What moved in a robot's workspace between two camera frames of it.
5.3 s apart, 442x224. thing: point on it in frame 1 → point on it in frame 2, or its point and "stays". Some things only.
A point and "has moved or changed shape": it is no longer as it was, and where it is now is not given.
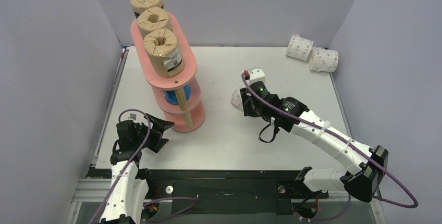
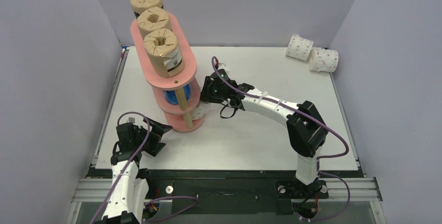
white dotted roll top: x=299 y=47 stays
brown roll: x=164 y=54 stays
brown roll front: x=153 y=18 stays
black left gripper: x=158 y=127 stays
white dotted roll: x=235 y=98 has moved or changed shape
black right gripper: x=249 y=101 → x=208 y=91
